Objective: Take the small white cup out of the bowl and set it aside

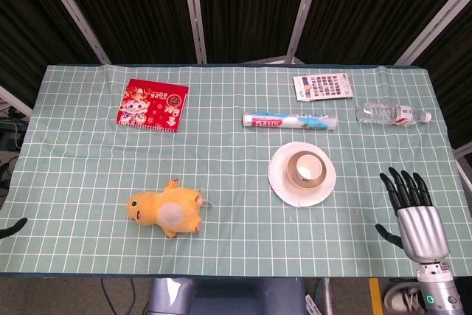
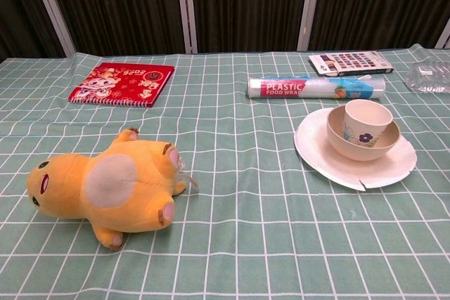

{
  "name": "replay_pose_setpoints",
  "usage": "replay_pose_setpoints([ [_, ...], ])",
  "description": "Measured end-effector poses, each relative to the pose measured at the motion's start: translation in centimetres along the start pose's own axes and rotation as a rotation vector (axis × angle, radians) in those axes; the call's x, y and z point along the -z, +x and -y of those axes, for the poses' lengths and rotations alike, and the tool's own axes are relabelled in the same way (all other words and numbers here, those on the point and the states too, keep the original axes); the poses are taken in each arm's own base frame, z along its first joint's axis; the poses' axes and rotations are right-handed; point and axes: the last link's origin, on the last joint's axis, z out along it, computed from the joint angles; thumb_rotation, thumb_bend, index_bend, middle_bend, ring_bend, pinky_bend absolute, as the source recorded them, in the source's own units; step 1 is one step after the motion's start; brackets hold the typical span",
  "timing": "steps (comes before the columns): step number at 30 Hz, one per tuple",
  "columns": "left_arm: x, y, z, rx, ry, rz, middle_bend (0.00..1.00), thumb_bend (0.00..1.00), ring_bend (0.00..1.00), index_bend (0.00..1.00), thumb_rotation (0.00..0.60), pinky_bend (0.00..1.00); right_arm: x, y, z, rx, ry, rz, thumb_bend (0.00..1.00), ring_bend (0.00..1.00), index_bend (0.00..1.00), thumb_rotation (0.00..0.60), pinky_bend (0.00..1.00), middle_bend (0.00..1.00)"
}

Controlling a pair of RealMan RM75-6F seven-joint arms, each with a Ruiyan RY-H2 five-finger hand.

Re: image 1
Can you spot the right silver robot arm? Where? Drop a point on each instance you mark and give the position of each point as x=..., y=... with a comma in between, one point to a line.
x=439, y=289

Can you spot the white paper plate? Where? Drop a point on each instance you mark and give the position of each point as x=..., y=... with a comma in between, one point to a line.
x=280, y=182

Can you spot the yellow plush toy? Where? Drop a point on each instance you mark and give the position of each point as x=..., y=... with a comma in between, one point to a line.
x=166, y=211

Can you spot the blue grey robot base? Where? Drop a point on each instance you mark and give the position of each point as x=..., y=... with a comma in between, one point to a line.
x=228, y=296

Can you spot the clear plastic water bottle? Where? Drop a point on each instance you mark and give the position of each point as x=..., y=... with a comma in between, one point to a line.
x=387, y=114

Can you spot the red spiral calendar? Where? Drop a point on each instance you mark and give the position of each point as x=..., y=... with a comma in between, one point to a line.
x=153, y=106

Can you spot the white partition post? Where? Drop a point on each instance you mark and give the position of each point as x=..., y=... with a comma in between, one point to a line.
x=442, y=20
x=74, y=12
x=194, y=12
x=304, y=12

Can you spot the green white grid tablecloth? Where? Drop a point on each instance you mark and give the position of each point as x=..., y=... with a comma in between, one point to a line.
x=236, y=241

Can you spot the white sneaker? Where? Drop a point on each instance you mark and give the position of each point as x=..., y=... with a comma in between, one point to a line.
x=402, y=298

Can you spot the plastic food wrap roll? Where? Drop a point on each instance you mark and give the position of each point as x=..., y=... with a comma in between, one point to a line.
x=287, y=120

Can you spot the white card box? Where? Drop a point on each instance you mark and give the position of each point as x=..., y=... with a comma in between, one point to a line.
x=322, y=87

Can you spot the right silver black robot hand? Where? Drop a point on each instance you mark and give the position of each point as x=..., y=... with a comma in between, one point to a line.
x=422, y=230

